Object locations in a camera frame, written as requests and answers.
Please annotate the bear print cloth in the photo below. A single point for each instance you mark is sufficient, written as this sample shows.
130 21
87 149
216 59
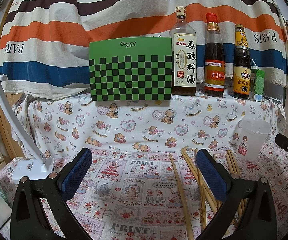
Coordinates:
61 128

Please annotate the striped Hermes Paris cloth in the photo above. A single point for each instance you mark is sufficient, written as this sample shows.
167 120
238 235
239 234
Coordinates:
44 46

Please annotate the green drink carton with straw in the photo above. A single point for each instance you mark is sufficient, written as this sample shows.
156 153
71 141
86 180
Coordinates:
256 82

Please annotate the yellow label oyster sauce bottle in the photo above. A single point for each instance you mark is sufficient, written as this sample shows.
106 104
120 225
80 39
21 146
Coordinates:
241 64

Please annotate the clear cooking wine bottle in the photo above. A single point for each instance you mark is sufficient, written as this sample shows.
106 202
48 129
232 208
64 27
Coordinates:
184 52

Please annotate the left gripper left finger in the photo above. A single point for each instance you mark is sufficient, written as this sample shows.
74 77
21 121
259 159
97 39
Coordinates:
28 218

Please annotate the translucent plastic cup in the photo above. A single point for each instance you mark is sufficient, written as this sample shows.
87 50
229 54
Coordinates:
252 137

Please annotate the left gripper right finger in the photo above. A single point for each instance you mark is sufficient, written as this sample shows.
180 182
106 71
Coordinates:
259 218

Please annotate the red cap sesame oil bottle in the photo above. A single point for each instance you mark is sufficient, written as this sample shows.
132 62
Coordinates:
214 58

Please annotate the green black checkered box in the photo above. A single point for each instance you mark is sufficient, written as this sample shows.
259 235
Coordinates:
131 68

